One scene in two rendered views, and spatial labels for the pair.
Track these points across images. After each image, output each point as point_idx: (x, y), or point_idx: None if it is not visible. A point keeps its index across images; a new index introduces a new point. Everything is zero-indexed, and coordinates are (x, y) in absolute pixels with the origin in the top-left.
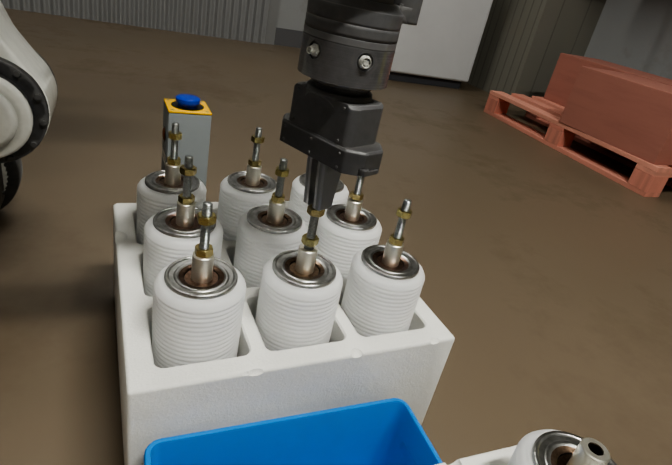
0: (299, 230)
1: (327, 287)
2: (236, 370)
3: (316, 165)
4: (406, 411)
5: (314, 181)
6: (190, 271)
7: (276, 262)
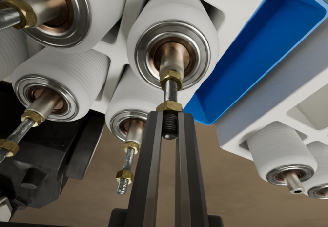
0: None
1: (211, 62)
2: (186, 99)
3: (156, 210)
4: None
5: (159, 168)
6: (126, 129)
7: (148, 79)
